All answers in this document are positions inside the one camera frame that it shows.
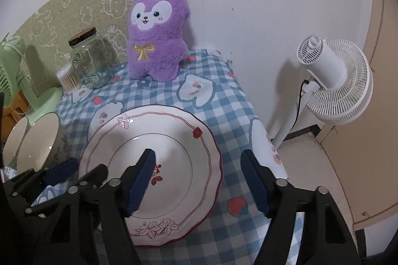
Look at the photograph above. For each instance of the blue checked tablecloth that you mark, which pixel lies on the blue checked tablecloth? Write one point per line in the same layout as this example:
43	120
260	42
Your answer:
230	115

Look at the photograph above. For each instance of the white standing fan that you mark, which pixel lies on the white standing fan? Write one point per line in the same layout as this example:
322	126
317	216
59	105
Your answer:
326	65

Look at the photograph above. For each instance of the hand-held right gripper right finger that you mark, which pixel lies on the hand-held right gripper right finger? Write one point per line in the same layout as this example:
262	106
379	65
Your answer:
255	184

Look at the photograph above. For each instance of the white plate with red flowers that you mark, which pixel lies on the white plate with red flowers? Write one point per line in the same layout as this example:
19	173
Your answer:
186	171

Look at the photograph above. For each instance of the purple plush toy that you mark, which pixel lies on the purple plush toy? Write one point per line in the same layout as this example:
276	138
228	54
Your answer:
155	47

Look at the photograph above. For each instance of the green desk fan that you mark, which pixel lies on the green desk fan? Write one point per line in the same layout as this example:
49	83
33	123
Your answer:
46	100

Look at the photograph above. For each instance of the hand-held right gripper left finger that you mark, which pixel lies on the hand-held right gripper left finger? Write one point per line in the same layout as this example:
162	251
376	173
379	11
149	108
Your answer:
141	184

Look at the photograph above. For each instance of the glass jar with black lid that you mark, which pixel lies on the glass jar with black lid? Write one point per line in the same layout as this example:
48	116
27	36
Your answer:
91	65

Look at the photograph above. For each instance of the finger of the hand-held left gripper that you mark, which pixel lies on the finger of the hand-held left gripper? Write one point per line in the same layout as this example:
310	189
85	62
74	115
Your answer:
62	170
96	176

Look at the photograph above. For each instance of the cream ceramic bowl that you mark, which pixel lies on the cream ceramic bowl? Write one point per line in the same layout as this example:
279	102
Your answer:
12	140
37	140

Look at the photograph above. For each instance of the green printed board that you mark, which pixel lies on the green printed board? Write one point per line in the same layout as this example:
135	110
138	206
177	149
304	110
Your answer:
77	3

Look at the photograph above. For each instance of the beige door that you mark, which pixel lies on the beige door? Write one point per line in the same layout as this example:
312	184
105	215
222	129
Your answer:
367	159

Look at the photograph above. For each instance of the cotton swab container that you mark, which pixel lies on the cotton swab container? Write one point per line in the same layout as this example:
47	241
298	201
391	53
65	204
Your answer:
68	79

